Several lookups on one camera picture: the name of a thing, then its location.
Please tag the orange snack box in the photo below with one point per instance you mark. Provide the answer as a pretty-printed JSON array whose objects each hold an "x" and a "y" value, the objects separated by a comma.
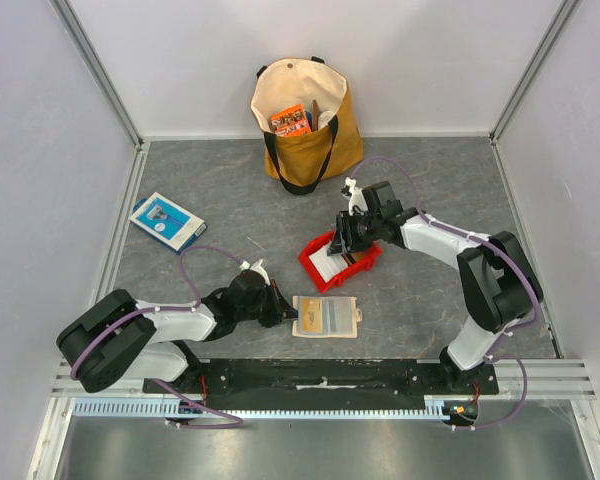
[{"x": 292, "y": 121}]

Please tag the white card stack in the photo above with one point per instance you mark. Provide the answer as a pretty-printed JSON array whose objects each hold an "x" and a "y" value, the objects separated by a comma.
[{"x": 327, "y": 266}]

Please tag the red plastic bin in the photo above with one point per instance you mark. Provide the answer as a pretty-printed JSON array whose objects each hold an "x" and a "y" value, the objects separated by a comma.
[{"x": 373, "y": 253}]

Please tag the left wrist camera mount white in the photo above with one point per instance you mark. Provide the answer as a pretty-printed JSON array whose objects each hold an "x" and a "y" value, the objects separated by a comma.
[{"x": 258, "y": 267}]

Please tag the white cable duct rail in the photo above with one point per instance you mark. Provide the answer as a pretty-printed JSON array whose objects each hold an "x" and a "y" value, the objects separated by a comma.
[{"x": 172, "y": 408}]

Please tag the white item in bag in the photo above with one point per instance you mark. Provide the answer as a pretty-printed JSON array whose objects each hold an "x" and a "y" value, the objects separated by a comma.
[{"x": 324, "y": 118}]

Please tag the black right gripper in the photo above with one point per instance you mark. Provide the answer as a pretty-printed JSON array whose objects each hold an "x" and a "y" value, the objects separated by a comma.
[{"x": 345, "y": 232}]

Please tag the beige leather card holder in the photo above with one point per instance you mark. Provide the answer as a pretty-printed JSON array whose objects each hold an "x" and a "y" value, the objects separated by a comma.
[{"x": 358, "y": 317}]

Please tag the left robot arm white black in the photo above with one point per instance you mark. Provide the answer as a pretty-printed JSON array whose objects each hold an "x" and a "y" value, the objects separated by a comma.
[{"x": 121, "y": 337}]

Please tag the brown item in bag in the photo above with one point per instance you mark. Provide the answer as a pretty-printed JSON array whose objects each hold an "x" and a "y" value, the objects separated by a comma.
[{"x": 313, "y": 115}]

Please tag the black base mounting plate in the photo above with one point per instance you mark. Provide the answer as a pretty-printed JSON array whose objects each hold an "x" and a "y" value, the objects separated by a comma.
[{"x": 328, "y": 384}]

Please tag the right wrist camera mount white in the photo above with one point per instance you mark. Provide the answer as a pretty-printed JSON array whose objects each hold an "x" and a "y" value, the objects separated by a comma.
[{"x": 356, "y": 201}]

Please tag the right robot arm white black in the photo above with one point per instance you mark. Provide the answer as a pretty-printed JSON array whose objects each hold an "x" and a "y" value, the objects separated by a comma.
[{"x": 498, "y": 283}]

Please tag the blue razor package box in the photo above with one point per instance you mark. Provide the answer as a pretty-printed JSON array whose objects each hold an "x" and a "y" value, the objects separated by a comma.
[{"x": 166, "y": 222}]

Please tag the mustard canvas tote bag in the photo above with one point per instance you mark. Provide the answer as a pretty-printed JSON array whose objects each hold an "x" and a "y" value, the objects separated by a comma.
[{"x": 300, "y": 163}]

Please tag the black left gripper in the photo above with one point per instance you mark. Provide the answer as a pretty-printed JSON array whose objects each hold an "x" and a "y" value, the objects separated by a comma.
[{"x": 289, "y": 313}]

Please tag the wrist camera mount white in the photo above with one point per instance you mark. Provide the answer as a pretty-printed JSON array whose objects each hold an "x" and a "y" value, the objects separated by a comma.
[
  {"x": 356, "y": 201},
  {"x": 258, "y": 267}
]

